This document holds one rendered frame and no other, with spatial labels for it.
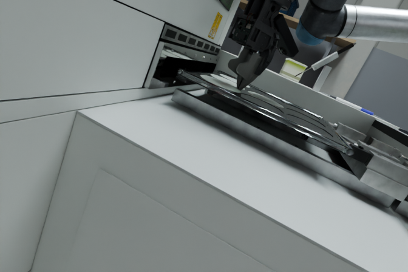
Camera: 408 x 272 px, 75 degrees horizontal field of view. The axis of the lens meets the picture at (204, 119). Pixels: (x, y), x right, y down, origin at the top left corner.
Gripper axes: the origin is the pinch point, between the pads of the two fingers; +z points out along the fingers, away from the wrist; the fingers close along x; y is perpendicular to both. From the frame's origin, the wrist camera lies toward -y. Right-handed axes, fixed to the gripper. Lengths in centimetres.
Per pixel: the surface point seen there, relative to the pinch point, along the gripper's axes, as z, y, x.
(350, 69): -36, -228, -115
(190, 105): 8.4, 11.0, -0.9
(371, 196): 8.5, -16.3, 30.2
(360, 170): 4.5, -11.8, 27.6
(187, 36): -5.2, 15.0, -7.0
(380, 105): -16, -277, -91
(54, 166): 18.1, 37.2, 12.1
